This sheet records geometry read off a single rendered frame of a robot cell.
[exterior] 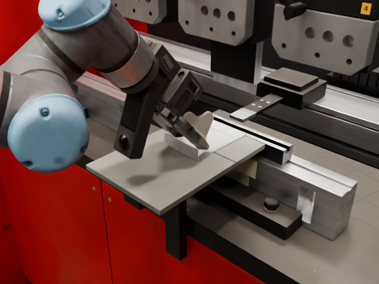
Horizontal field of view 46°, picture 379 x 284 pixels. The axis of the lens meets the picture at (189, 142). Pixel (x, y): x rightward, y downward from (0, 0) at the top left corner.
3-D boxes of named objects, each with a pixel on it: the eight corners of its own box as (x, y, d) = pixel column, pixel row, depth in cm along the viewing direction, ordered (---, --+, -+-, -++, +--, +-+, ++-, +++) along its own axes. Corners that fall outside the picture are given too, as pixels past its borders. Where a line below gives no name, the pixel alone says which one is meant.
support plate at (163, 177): (86, 169, 74) (85, 164, 74) (192, 118, 91) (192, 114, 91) (160, 216, 64) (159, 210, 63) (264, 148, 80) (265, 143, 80)
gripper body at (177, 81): (207, 92, 71) (170, 45, 62) (178, 136, 70) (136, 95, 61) (175, 79, 76) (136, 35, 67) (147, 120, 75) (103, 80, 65)
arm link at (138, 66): (116, 79, 57) (82, 63, 62) (136, 97, 61) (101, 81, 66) (149, 33, 58) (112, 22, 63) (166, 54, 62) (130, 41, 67)
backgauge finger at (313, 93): (212, 116, 93) (214, 94, 91) (281, 82, 110) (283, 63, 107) (260, 135, 86) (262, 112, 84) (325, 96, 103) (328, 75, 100)
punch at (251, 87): (210, 81, 85) (211, 32, 80) (216, 79, 86) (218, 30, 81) (252, 96, 79) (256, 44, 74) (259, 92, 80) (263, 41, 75)
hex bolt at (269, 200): (260, 208, 79) (260, 200, 78) (269, 200, 81) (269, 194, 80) (273, 214, 77) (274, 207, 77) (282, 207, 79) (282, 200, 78)
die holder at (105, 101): (22, 83, 138) (16, 54, 133) (39, 78, 142) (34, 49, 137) (125, 136, 108) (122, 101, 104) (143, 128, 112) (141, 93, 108)
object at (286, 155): (198, 129, 91) (199, 116, 90) (208, 124, 93) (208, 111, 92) (281, 165, 79) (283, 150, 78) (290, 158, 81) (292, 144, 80)
